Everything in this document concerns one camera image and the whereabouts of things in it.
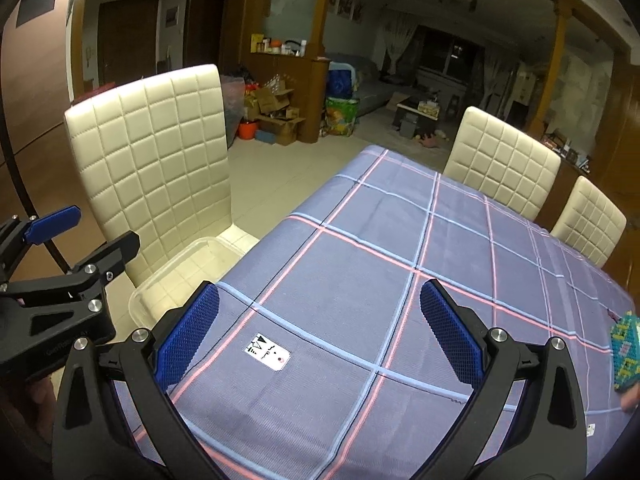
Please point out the small floor toy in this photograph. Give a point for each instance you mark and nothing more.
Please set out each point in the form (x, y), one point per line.
(431, 139)

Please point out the grey sofa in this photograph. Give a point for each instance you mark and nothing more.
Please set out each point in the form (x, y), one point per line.
(375, 85)

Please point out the clear plastic container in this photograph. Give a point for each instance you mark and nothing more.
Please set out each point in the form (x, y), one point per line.
(200, 265)

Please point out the dark wooden door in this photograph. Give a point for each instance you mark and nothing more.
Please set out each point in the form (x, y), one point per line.
(127, 40)

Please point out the dark window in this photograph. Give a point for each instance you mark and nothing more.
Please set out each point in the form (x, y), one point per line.
(450, 52)

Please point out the row of bottles and jars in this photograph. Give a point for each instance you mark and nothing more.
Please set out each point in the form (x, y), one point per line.
(277, 46)

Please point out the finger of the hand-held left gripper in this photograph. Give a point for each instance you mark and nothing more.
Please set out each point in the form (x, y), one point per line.
(112, 255)
(52, 222)

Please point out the low wooden cabinet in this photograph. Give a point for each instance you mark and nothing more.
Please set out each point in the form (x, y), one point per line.
(315, 90)

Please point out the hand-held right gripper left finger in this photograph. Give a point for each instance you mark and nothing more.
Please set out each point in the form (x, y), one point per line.
(187, 331)

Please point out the blue bedding bag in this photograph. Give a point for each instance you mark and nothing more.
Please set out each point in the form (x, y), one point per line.
(341, 82)

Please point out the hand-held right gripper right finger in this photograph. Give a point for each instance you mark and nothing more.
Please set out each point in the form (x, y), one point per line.
(450, 331)

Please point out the cream quilted dining chair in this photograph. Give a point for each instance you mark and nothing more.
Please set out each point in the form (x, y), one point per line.
(500, 160)
(150, 160)
(590, 220)

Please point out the white printed label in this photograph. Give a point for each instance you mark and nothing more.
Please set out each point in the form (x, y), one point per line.
(267, 352)

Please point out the blue plaid tablecloth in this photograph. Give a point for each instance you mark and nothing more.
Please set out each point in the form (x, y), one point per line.
(375, 220)

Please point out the white standing air conditioner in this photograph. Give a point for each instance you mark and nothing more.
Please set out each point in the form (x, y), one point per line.
(523, 87)

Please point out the clear plastic bag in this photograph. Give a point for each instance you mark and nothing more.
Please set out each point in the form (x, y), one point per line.
(232, 105)

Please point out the colourful printed bag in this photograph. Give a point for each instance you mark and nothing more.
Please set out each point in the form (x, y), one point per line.
(342, 117)

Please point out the coffee table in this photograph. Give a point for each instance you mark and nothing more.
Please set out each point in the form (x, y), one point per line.
(417, 110)

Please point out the orange bucket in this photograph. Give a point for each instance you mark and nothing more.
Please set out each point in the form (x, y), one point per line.
(248, 130)

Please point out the sheer curtain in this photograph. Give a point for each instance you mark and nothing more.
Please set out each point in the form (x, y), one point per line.
(397, 42)
(499, 77)

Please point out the beaded blue tissue box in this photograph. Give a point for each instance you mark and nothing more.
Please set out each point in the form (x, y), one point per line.
(627, 350)

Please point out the pile of cardboard boxes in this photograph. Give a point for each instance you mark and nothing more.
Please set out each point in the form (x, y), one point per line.
(275, 110)

